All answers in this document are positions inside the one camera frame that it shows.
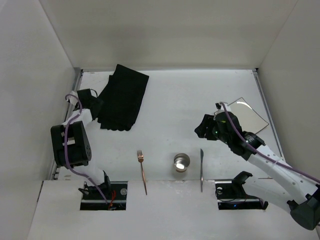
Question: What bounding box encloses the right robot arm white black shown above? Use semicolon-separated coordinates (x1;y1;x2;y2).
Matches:
194;109;320;230

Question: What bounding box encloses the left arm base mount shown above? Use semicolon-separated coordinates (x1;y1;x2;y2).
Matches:
78;181;128;211

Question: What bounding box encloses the silver table knife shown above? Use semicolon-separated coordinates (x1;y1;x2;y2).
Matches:
200;148;204;193

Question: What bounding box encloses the black cloth placemat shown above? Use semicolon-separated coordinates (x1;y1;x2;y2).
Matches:
97;64;149;131

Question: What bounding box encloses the silver metal cup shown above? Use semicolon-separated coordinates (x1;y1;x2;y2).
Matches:
173;153;191;173

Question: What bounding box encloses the copper fork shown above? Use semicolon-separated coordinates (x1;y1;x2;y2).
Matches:
137;150;148;196

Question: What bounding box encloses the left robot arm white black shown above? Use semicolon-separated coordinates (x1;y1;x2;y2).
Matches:
50;88;111;196

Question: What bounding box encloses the square white plate black rim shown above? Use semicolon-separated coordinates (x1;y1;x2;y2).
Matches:
226;97;269;134

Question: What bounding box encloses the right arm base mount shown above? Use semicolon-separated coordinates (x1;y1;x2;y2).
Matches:
215;171;269;211

